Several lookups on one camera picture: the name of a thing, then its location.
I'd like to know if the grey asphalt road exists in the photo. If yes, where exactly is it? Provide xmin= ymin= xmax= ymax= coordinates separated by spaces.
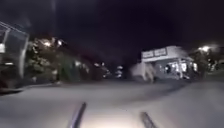
xmin=0 ymin=79 xmax=224 ymax=128

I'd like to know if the row of trees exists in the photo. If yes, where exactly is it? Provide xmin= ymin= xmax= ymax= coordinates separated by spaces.
xmin=25 ymin=37 xmax=111 ymax=84

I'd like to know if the white lit building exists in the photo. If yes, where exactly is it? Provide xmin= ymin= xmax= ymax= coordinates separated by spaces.
xmin=140 ymin=45 xmax=199 ymax=81

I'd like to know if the robot's own part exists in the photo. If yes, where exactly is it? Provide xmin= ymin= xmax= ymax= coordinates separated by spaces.
xmin=69 ymin=101 xmax=88 ymax=128
xmin=140 ymin=111 xmax=158 ymax=128

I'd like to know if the tree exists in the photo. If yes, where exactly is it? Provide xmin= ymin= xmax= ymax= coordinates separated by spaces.
xmin=189 ymin=45 xmax=221 ymax=80

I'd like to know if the pale wall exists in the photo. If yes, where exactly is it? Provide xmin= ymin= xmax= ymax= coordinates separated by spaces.
xmin=129 ymin=62 xmax=156 ymax=83

